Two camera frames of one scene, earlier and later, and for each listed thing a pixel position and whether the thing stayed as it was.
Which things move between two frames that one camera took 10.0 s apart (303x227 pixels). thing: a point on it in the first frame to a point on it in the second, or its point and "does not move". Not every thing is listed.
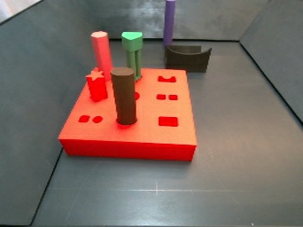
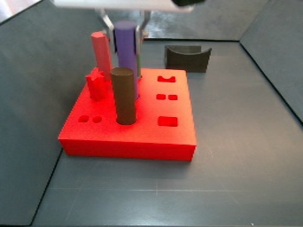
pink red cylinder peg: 101,43 does not move
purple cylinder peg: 170,22 to 126,39
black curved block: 188,58 does not move
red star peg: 98,85 does not move
